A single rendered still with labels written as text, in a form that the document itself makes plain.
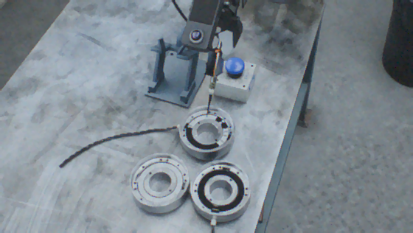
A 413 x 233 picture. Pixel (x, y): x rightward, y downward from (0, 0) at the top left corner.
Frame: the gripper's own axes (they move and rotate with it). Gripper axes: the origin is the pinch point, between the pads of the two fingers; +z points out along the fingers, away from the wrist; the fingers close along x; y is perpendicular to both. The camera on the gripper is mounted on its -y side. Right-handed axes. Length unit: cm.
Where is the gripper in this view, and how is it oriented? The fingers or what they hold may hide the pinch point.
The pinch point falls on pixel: (216, 55)
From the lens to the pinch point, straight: 94.6
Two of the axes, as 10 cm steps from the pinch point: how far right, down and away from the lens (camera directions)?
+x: -9.3, -2.6, 2.7
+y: 3.7, -7.3, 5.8
